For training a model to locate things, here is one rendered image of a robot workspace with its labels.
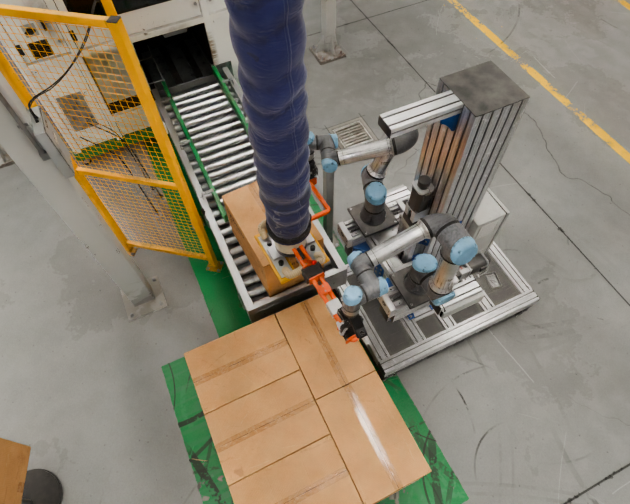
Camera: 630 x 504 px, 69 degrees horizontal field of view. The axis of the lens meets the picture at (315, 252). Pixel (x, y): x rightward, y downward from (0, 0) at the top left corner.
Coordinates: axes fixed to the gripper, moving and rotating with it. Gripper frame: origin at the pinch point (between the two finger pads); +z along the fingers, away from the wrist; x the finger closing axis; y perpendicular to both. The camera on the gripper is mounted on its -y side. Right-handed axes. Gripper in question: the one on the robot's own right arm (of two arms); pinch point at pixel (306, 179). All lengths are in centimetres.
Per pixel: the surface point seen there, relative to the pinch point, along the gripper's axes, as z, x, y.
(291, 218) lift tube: -29, -28, 40
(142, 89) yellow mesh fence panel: -53, -63, -48
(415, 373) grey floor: 122, 29, 101
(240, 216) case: 28, -39, -15
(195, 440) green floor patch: 123, -123, 67
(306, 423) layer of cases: 68, -58, 103
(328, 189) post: 50, 28, -23
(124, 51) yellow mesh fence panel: -73, -64, -48
